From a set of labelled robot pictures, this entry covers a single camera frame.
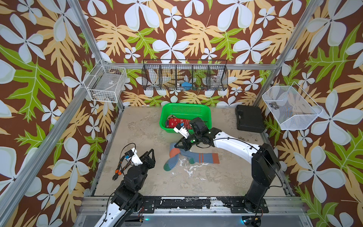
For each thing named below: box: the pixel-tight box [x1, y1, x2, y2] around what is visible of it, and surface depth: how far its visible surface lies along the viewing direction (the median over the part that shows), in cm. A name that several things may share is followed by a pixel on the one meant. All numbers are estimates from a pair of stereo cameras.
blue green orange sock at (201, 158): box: [179, 150, 220, 165], surface depth 93 cm
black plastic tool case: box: [234, 104, 266, 133], surface depth 109 cm
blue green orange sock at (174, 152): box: [163, 142, 181, 172], surface depth 88 cm
